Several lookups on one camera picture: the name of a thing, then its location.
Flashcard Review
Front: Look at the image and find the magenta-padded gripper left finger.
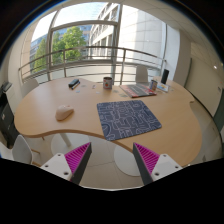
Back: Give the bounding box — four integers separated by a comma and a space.
39, 141, 93, 185

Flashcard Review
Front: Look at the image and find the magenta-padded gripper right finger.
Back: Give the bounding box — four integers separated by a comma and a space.
132, 142, 184, 186

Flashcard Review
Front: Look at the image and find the beige computer mouse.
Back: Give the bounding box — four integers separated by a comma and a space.
54, 104, 75, 122

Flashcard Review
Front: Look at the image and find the dark blue patterned mouse pad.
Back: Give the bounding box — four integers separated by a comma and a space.
96, 99, 163, 142

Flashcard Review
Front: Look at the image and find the white chair with wooden legs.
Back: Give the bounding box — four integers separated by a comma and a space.
0, 134, 34, 166

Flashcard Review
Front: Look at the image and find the black and white printer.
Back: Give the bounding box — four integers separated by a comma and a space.
0, 81, 20, 149

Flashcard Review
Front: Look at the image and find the blue and yellow booklet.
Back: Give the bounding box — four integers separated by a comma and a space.
156, 82, 171, 93

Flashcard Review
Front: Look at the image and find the red magazine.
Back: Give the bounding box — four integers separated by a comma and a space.
119, 83, 158, 99

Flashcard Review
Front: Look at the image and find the small printed cup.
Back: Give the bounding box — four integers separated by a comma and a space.
149, 79, 159, 92

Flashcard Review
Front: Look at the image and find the black whiteboard eraser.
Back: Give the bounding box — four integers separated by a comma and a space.
68, 78, 81, 89

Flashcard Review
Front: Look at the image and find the black upright speaker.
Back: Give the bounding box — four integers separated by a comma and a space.
160, 68, 170, 85

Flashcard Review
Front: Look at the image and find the mug with strawberry print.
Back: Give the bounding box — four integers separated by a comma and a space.
102, 76, 114, 90

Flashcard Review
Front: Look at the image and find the metal balcony railing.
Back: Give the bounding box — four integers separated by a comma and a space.
18, 45, 167, 84

